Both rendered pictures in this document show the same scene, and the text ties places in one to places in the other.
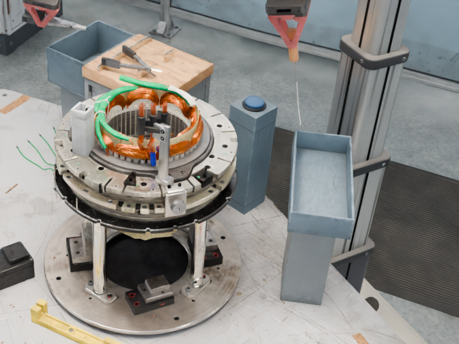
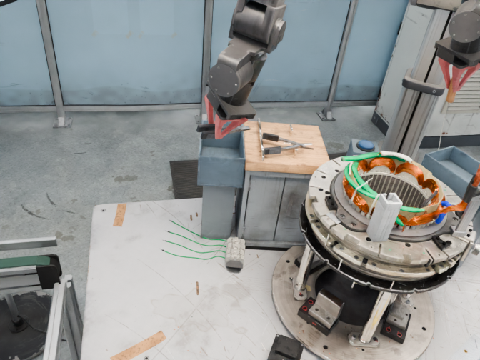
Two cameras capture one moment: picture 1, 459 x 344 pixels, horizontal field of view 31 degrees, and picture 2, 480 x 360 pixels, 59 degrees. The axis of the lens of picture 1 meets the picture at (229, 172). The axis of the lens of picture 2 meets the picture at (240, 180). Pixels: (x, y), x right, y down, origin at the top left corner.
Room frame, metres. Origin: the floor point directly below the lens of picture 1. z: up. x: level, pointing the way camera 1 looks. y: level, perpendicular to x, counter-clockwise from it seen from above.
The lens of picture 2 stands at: (0.81, 0.78, 1.62)
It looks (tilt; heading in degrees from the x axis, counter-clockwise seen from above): 37 degrees down; 325
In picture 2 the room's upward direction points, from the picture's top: 7 degrees clockwise
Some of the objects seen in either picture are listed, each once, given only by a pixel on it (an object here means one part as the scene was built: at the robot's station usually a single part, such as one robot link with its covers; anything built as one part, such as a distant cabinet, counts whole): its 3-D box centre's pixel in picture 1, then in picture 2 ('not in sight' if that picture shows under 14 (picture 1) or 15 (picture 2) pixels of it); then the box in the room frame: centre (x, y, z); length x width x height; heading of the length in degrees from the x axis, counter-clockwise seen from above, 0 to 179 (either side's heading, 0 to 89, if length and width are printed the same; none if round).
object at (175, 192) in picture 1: (174, 200); (465, 244); (1.05, 0.09, 1.07); 0.04 x 0.02 x 0.05; 114
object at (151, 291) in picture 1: (155, 288); (398, 314); (1.09, 0.11, 0.83); 0.05 x 0.04 x 0.02; 120
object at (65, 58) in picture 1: (92, 97); (218, 184); (1.57, 0.32, 0.92); 0.17 x 0.11 x 0.28; 151
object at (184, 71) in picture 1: (148, 69); (283, 146); (1.49, 0.19, 1.05); 0.20 x 0.19 x 0.02; 61
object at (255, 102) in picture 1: (254, 102); (366, 144); (1.43, -0.04, 1.04); 0.04 x 0.04 x 0.01
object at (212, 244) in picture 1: (203, 233); not in sight; (1.24, 0.04, 0.85); 0.06 x 0.04 x 0.05; 22
